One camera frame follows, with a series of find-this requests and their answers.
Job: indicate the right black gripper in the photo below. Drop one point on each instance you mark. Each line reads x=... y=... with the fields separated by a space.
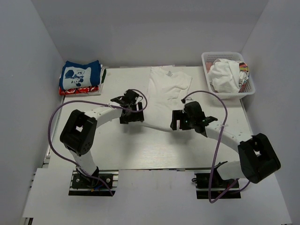
x=178 y=115

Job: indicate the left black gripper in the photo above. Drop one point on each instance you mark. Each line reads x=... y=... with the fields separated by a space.
x=138 y=116

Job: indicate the white t-shirt with robot print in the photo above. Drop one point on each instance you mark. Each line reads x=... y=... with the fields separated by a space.
x=165 y=91

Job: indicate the white t-shirt with colourful print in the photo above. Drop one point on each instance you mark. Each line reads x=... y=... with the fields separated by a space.
x=227 y=76

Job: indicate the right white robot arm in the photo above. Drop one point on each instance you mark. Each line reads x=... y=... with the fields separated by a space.
x=257 y=158

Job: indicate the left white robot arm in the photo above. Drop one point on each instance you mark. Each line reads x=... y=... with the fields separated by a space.
x=79 y=131

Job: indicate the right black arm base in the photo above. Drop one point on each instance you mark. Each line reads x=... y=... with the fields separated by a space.
x=201 y=182

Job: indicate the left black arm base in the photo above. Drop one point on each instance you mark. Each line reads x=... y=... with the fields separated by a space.
x=79 y=186

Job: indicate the red folded t-shirt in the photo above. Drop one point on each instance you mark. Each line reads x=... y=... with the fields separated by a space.
x=81 y=90

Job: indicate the blue folded Mickey t-shirt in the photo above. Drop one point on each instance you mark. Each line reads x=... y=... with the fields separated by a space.
x=76 y=75

